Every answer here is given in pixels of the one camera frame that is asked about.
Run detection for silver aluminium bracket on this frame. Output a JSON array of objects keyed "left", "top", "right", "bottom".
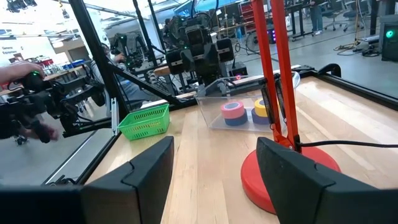
[{"left": 110, "top": 97, "right": 121, "bottom": 136}]

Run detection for blue tape roll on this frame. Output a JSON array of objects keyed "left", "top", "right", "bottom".
[{"left": 223, "top": 109, "right": 249, "bottom": 127}]

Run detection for black lamp cable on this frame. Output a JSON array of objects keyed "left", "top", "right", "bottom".
[{"left": 297, "top": 139, "right": 398, "bottom": 149}]

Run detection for red desk lamp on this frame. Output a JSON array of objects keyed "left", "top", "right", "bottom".
[{"left": 240, "top": 0, "right": 342, "bottom": 215}]

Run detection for black box red light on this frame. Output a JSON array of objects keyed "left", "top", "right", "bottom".
[{"left": 228, "top": 61, "right": 249, "bottom": 78}]

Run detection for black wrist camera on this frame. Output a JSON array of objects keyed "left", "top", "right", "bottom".
[{"left": 185, "top": 26, "right": 210, "bottom": 50}]

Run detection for black frame clamp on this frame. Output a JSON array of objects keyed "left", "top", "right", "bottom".
[{"left": 317, "top": 63, "right": 342, "bottom": 78}]

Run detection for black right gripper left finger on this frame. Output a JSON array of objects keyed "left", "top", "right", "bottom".
[{"left": 80, "top": 135, "right": 175, "bottom": 224}]

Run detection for person's hand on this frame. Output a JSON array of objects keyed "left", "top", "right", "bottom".
[
  {"left": 23, "top": 124, "right": 60, "bottom": 144},
  {"left": 0, "top": 60, "right": 47, "bottom": 86}
]

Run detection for pink tape roll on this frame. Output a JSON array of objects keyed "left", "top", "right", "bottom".
[{"left": 220, "top": 101, "right": 246, "bottom": 119}]

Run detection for black box green light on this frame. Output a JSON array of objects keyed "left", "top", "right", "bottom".
[{"left": 379, "top": 14, "right": 398, "bottom": 62}]

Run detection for yellow tape roll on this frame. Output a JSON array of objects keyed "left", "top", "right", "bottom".
[{"left": 254, "top": 98, "right": 271, "bottom": 118}]

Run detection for wide green plastic basket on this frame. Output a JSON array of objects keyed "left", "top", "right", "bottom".
[{"left": 117, "top": 103, "right": 171, "bottom": 141}]

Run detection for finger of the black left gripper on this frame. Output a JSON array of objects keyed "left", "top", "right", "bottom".
[
  {"left": 196, "top": 81, "right": 212, "bottom": 98},
  {"left": 214, "top": 79, "right": 229, "bottom": 96}
]

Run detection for red shelf rack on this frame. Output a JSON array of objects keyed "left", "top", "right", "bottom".
[{"left": 239, "top": 1, "right": 259, "bottom": 34}]

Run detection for tangled floor cables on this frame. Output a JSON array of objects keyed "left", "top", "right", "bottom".
[{"left": 334, "top": 40, "right": 382, "bottom": 57}]

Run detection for person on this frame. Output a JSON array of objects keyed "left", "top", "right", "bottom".
[
  {"left": 90, "top": 43, "right": 162, "bottom": 103},
  {"left": 309, "top": 0, "right": 326, "bottom": 35}
]

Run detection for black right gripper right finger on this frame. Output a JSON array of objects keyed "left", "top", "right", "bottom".
[{"left": 256, "top": 136, "right": 398, "bottom": 224}]

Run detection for clear plastic container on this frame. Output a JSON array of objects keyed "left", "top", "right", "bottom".
[{"left": 195, "top": 70, "right": 302, "bottom": 134}]

